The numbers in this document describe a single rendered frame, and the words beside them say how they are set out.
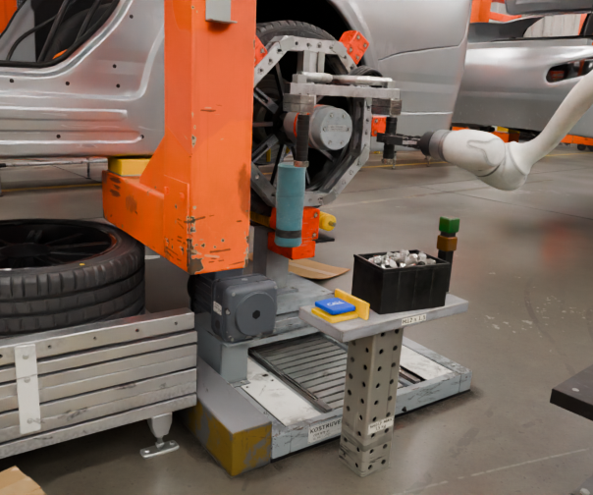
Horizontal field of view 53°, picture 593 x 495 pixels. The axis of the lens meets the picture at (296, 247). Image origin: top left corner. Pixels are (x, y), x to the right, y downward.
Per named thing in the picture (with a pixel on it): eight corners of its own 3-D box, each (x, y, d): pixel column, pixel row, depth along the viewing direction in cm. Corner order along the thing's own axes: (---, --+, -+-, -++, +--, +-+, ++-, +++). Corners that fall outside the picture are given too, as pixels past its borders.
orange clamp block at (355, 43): (343, 65, 206) (355, 44, 207) (357, 65, 200) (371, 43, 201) (331, 52, 202) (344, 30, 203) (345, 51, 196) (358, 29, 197)
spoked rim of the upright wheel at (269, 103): (171, 137, 202) (271, 210, 233) (200, 145, 184) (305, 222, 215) (245, 16, 207) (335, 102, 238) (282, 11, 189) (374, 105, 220)
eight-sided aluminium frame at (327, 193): (354, 198, 222) (366, 45, 208) (365, 202, 217) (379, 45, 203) (225, 208, 192) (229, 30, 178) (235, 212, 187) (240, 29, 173)
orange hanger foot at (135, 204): (150, 214, 205) (149, 112, 196) (221, 251, 163) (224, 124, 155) (101, 218, 195) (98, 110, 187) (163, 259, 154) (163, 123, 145)
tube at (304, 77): (308, 84, 192) (309, 50, 189) (346, 86, 176) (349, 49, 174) (261, 82, 182) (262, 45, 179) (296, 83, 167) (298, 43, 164)
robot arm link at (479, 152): (435, 157, 166) (461, 174, 174) (480, 165, 153) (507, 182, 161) (449, 121, 165) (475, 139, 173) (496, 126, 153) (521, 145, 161)
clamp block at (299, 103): (296, 111, 176) (296, 92, 174) (314, 113, 169) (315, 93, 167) (282, 111, 173) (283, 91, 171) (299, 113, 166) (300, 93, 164)
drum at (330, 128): (313, 144, 206) (316, 103, 203) (352, 151, 189) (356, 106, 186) (279, 145, 198) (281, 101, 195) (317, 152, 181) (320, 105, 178)
